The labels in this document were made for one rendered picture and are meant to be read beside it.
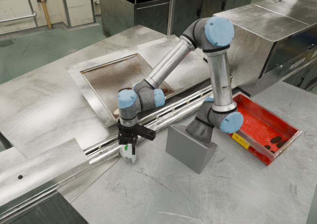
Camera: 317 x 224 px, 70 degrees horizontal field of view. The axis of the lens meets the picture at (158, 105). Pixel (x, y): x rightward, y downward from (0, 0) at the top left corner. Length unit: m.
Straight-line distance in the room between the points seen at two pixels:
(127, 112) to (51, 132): 0.75
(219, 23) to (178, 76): 0.90
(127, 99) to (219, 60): 0.42
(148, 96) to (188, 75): 0.96
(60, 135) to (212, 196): 0.96
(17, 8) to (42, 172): 3.81
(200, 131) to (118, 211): 0.56
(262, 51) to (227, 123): 0.76
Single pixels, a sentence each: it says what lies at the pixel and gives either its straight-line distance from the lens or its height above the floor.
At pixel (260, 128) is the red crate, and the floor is 0.82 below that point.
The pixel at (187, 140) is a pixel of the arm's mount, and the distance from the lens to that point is 1.17.
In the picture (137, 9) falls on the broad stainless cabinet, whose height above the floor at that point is 0.87.
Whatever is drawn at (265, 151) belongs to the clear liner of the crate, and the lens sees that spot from 1.43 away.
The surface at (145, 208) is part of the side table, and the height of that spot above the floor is 0.82.
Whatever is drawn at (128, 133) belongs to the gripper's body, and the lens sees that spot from 1.03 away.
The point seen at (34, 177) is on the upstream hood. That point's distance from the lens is 1.27.
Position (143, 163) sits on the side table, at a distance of 1.32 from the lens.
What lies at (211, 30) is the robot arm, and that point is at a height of 1.56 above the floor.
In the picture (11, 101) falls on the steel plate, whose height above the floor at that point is 0.82.
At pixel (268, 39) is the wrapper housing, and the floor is 1.30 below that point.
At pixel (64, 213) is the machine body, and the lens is 1.55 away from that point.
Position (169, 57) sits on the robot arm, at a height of 1.40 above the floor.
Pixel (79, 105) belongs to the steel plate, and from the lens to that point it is 1.69.
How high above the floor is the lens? 1.93
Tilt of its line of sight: 43 degrees down
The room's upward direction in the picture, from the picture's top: 4 degrees clockwise
